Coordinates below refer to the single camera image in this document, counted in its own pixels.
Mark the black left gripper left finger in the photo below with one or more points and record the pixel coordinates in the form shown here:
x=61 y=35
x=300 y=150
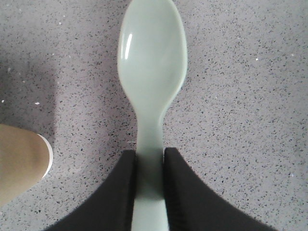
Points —
x=110 y=207

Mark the brown paper cup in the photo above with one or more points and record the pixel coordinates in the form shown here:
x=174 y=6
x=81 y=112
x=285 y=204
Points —
x=25 y=159

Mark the pale green plastic spoon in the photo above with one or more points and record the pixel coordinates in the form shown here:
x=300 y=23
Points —
x=152 y=63

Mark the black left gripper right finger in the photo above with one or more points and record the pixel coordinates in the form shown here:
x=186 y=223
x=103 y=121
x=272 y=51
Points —
x=193 y=206

